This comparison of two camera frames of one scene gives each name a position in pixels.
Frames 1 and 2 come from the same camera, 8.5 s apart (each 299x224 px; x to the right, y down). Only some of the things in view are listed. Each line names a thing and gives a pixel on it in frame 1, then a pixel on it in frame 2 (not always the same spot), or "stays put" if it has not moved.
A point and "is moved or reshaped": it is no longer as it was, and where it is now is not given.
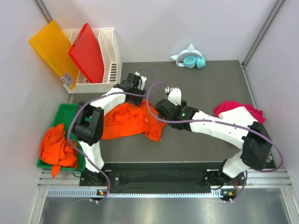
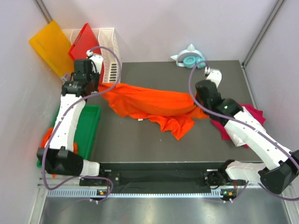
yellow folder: x=53 y=44 stays put
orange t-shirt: x=124 y=120 is moved or reshaped
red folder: x=87 y=53 stays put
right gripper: x=183 y=105 → x=196 y=99
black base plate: x=159 y=177 stays put
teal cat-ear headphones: x=190 y=58 stays put
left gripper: x=137 y=102 → x=96 y=87
